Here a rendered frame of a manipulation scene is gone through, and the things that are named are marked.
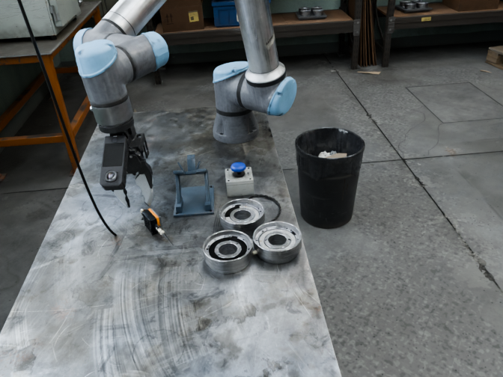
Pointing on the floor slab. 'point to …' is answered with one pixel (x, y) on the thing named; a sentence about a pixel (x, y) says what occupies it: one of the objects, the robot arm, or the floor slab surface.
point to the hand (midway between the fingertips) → (137, 203)
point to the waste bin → (328, 175)
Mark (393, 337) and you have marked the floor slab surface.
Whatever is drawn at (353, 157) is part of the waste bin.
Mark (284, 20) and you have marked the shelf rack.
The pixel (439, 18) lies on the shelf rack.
